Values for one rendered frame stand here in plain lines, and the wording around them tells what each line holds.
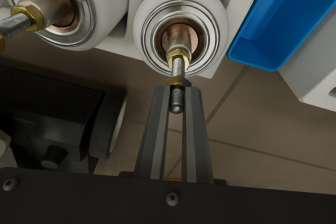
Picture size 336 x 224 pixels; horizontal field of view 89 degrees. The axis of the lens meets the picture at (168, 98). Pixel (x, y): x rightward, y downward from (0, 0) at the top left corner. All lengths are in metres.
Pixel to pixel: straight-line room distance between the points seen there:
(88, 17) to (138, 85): 0.38
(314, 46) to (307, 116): 0.37
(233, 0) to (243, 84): 0.34
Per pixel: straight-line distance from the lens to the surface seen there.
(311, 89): 0.37
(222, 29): 0.18
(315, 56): 0.39
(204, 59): 0.18
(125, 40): 0.27
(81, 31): 0.20
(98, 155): 0.50
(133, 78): 0.53
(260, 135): 0.75
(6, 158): 0.61
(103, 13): 0.19
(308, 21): 0.38
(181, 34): 0.16
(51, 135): 0.47
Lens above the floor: 0.41
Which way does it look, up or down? 48 degrees down
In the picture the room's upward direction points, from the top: 174 degrees counter-clockwise
